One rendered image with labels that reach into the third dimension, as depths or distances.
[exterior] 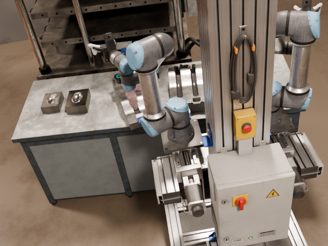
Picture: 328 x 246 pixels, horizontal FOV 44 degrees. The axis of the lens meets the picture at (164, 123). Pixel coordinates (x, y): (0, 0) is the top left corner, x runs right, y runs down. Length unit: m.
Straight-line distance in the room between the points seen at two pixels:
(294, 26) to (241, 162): 0.65
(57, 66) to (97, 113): 0.85
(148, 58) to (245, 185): 0.69
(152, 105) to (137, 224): 1.42
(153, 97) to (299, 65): 0.72
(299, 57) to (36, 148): 1.92
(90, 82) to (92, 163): 0.64
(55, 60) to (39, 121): 0.85
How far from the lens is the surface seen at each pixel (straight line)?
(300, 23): 1.96
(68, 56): 3.74
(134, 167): 3.12
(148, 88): 1.94
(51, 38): 3.54
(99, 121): 2.87
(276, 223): 2.05
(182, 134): 2.20
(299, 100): 2.19
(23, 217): 3.58
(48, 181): 3.33
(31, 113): 3.16
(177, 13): 3.21
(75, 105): 2.96
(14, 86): 5.14
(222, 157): 1.87
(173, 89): 2.88
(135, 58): 1.82
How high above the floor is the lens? 2.58
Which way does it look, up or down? 41 degrees down
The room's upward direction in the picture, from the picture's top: 10 degrees counter-clockwise
